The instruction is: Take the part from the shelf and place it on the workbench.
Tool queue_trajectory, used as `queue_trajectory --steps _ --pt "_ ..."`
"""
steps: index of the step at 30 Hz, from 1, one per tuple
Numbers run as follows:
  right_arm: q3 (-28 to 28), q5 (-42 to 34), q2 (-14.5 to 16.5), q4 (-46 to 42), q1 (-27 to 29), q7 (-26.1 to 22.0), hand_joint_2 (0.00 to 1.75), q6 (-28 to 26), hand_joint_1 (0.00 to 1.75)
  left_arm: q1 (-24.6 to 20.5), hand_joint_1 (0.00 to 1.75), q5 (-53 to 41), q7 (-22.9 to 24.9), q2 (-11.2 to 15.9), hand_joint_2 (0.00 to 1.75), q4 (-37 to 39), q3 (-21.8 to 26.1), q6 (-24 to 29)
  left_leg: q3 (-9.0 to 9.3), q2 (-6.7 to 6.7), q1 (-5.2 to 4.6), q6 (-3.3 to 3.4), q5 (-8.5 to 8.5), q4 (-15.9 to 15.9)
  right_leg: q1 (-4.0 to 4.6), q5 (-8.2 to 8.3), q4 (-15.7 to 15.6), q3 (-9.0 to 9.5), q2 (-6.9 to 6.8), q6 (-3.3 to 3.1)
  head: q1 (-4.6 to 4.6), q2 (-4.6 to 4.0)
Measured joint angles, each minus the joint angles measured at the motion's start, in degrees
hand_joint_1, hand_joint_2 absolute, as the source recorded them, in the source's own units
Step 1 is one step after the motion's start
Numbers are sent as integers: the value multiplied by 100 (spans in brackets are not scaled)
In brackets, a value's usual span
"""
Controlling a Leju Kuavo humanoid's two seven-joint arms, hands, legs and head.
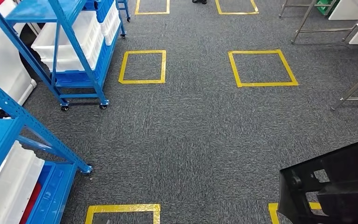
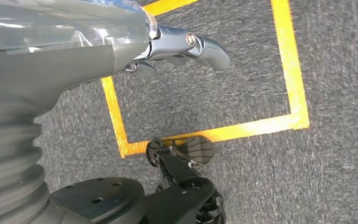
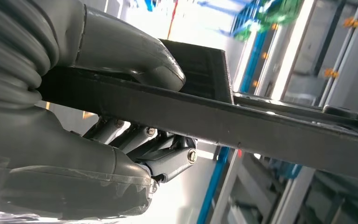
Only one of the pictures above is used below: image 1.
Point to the long black plastic part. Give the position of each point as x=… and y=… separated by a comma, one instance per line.
x=352, y=160

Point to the blue shelf cart with casters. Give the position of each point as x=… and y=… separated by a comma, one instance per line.
x=126, y=10
x=40, y=9

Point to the blue steel shelf rack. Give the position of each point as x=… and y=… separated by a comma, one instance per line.
x=27, y=121

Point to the person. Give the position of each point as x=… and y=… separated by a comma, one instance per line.
x=199, y=1

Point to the blue plastic crate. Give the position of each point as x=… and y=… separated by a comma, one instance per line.
x=55, y=191
x=103, y=9
x=71, y=77

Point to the large white plastic crate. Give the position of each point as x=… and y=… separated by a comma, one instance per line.
x=84, y=34

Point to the stainless steel table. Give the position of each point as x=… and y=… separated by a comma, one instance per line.
x=324, y=30
x=355, y=87

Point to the red item in crate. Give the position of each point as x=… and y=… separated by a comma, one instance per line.
x=30, y=207

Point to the green plastic crate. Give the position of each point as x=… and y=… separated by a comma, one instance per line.
x=327, y=6

